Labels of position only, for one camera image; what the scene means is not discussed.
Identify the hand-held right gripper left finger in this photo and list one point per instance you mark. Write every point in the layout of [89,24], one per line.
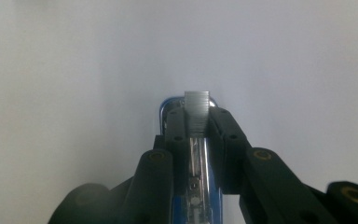
[177,149]

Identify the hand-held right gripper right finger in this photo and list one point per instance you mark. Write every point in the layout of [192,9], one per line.
[230,155]

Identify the blue stapler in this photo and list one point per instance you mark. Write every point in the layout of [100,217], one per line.
[199,168]

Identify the silver staple strip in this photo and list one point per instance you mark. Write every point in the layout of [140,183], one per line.
[197,109]

